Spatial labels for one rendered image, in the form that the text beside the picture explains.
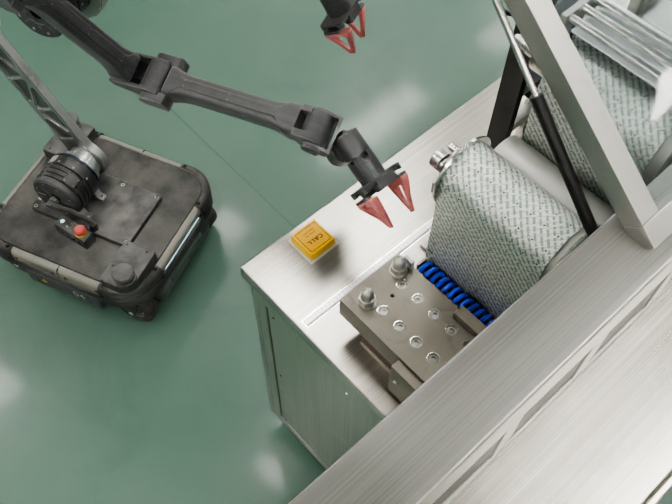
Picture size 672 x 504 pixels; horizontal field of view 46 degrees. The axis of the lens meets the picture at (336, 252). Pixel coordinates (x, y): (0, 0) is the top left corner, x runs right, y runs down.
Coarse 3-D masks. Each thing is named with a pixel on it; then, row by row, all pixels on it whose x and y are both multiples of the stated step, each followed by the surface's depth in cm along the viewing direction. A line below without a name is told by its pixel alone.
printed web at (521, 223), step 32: (544, 96) 142; (480, 160) 137; (576, 160) 146; (448, 192) 140; (480, 192) 136; (512, 192) 134; (544, 192) 135; (480, 224) 138; (512, 224) 133; (544, 224) 131; (576, 224) 131; (512, 256) 136; (544, 256) 130
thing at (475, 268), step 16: (432, 224) 151; (448, 224) 146; (432, 240) 155; (448, 240) 150; (464, 240) 145; (432, 256) 158; (448, 256) 153; (464, 256) 149; (480, 256) 144; (496, 256) 140; (448, 272) 157; (464, 272) 152; (480, 272) 147; (496, 272) 143; (512, 272) 139; (464, 288) 156; (480, 288) 151; (496, 288) 146; (512, 288) 142; (528, 288) 138; (480, 304) 155; (496, 304) 150
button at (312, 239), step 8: (312, 224) 177; (296, 232) 176; (304, 232) 175; (312, 232) 175; (320, 232) 176; (328, 232) 176; (296, 240) 174; (304, 240) 174; (312, 240) 174; (320, 240) 174; (328, 240) 174; (304, 248) 173; (312, 248) 173; (320, 248) 173; (328, 248) 176; (312, 256) 173
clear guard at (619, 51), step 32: (576, 0) 84; (608, 0) 86; (640, 0) 88; (576, 32) 84; (608, 32) 86; (640, 32) 88; (608, 64) 86; (640, 64) 88; (608, 96) 86; (640, 96) 88; (640, 128) 88; (640, 160) 88
